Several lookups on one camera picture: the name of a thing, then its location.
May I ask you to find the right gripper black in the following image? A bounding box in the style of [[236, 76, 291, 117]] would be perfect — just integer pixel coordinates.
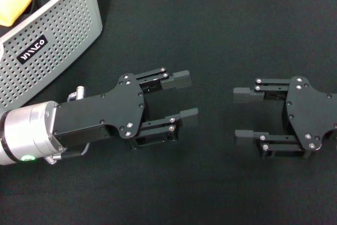
[[233, 76, 337, 160]]

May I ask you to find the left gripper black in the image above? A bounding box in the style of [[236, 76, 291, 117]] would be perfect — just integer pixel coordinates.
[[52, 66, 200, 152]]

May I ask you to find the grey perforated storage box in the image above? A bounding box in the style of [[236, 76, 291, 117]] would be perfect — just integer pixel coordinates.
[[0, 0, 103, 110]]

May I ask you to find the silver elbow cable connector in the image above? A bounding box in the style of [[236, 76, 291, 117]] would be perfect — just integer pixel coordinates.
[[67, 85, 86, 103]]

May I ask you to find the black cable with spring plug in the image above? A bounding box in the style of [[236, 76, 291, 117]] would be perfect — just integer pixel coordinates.
[[43, 142, 91, 165]]

